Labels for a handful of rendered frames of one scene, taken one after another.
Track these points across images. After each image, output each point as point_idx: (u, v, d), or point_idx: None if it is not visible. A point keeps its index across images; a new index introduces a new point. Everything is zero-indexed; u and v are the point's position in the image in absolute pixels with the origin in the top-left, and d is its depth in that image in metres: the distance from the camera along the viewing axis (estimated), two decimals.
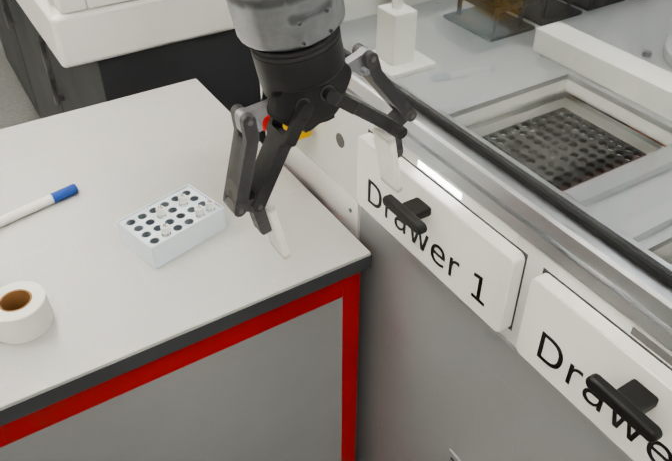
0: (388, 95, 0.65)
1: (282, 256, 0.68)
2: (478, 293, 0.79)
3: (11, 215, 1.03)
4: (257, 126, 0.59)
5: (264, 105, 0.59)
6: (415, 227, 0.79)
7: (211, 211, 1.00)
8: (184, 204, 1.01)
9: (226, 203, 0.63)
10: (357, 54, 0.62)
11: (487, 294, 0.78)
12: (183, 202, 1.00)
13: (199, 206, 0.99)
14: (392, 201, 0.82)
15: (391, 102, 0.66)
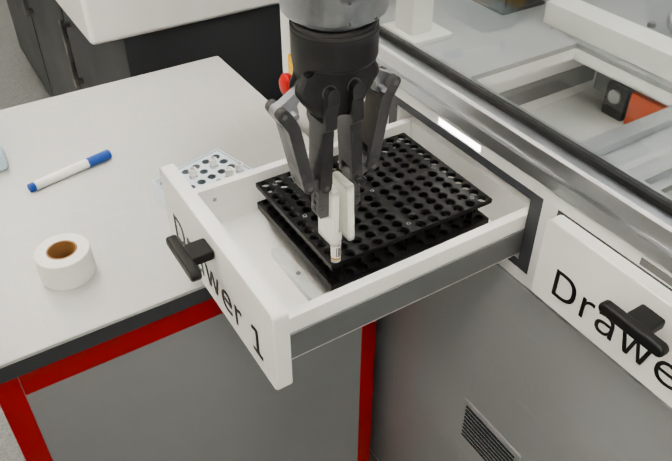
0: (377, 127, 0.66)
1: (331, 244, 0.71)
2: (257, 346, 0.71)
3: (50, 177, 1.09)
4: (293, 116, 0.60)
5: (292, 94, 0.60)
6: (188, 273, 0.72)
7: (240, 172, 1.06)
8: (214, 166, 1.07)
9: (296, 180, 0.66)
10: (385, 70, 0.64)
11: (263, 349, 0.70)
12: (213, 164, 1.06)
13: (229, 167, 1.04)
14: (172, 243, 0.75)
15: (373, 136, 0.67)
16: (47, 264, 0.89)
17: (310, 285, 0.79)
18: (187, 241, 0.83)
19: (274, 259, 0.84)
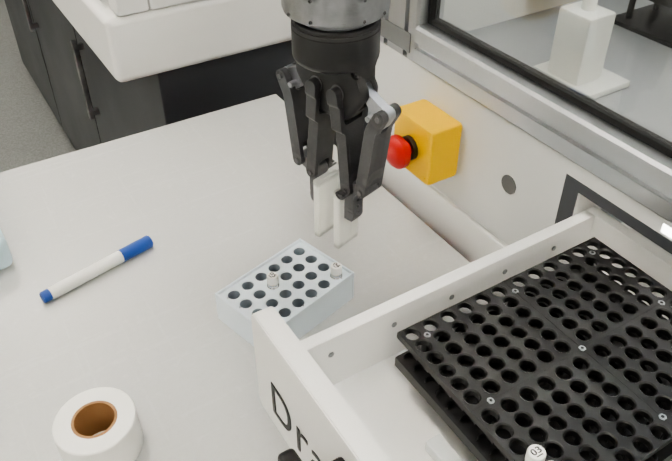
0: (362, 155, 0.62)
1: (316, 231, 0.73)
2: None
3: (71, 281, 0.78)
4: (288, 82, 0.65)
5: (297, 64, 0.64)
6: None
7: (338, 278, 0.76)
8: None
9: (304, 149, 0.70)
10: (383, 105, 0.59)
11: None
12: None
13: (533, 450, 0.46)
14: None
15: (360, 162, 0.63)
16: (74, 447, 0.59)
17: None
18: (298, 432, 0.53)
19: (431, 456, 0.54)
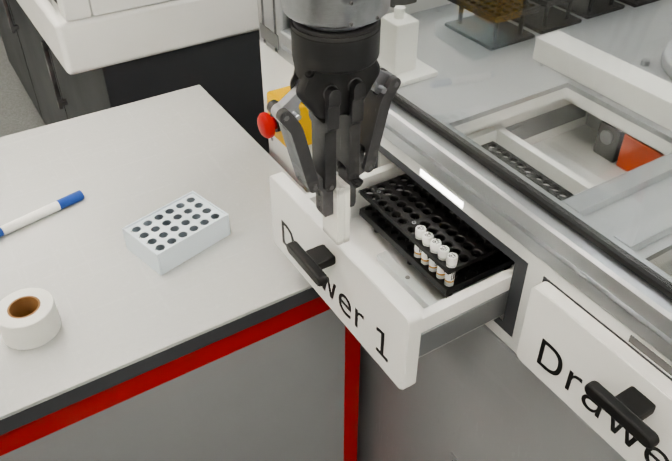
0: (375, 128, 0.66)
1: (335, 242, 0.71)
2: (381, 348, 0.75)
3: (18, 221, 1.04)
4: (295, 116, 0.60)
5: (294, 94, 0.60)
6: (315, 278, 0.75)
7: None
8: (447, 254, 0.79)
9: (300, 179, 0.66)
10: (385, 72, 0.65)
11: (389, 351, 0.73)
12: (448, 252, 0.79)
13: (434, 240, 0.79)
14: (295, 249, 0.78)
15: (370, 137, 0.67)
16: (7, 323, 0.84)
17: (421, 289, 0.82)
18: None
19: (380, 263, 0.87)
